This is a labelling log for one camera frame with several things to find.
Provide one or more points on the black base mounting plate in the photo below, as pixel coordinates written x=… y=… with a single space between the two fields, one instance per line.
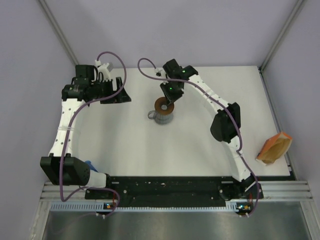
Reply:
x=224 y=187

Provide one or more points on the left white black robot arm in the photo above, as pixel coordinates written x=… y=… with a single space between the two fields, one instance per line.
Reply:
x=63 y=165

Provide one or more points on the left aluminium corner post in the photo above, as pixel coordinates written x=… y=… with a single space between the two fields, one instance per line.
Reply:
x=45 y=8

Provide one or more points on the orange coffee filter packet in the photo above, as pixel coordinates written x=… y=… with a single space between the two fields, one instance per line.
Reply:
x=274 y=148

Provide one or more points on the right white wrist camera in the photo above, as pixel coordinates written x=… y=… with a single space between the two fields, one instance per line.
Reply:
x=160 y=73

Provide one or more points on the blue glass ribbed dripper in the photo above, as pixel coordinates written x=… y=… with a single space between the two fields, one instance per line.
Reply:
x=89 y=163

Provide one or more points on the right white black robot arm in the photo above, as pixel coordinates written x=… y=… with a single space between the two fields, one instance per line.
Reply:
x=226 y=124

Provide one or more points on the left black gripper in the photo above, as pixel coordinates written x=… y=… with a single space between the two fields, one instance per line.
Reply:
x=121 y=97

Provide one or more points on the aluminium corner post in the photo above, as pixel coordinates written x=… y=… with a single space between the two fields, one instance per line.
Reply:
x=45 y=8
x=298 y=7

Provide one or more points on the aluminium front frame rail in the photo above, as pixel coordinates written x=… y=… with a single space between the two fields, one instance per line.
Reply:
x=277 y=191

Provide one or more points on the right aluminium corner post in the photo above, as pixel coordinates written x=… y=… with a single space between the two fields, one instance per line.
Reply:
x=298 y=7

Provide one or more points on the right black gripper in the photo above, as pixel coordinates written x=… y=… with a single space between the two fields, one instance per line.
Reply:
x=170 y=98

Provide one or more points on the grey glass coffee server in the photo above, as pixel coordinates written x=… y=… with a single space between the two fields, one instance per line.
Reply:
x=160 y=118

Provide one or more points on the grey slotted cable duct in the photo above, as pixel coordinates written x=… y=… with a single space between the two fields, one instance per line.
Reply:
x=106 y=207

